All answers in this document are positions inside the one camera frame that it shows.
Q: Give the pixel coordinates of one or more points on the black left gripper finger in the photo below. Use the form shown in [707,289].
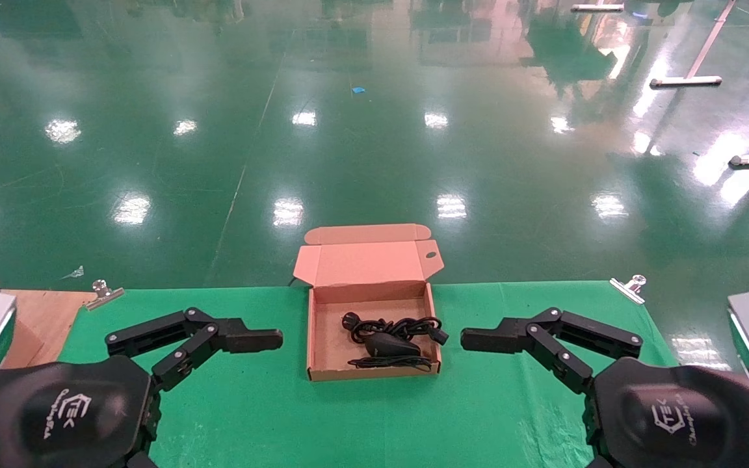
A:
[251,339]

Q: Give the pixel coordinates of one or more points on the small open cardboard mailer box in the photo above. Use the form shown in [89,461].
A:
[361,266]

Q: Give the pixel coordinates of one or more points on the large printed cardboard box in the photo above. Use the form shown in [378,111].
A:
[25,344]

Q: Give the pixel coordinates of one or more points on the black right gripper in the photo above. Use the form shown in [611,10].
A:
[673,416]

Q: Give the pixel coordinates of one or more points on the green tablecloth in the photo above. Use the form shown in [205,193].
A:
[361,422]

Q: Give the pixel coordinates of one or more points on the white floor scrap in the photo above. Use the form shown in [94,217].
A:
[75,272]

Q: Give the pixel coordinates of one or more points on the silver binder clip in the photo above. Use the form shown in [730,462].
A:
[103,294]
[628,287]

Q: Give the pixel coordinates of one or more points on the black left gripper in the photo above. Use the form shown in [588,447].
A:
[62,416]

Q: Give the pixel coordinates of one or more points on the white table foot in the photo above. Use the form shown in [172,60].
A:
[599,7]

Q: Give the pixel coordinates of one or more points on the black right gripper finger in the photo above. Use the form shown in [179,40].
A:
[491,338]

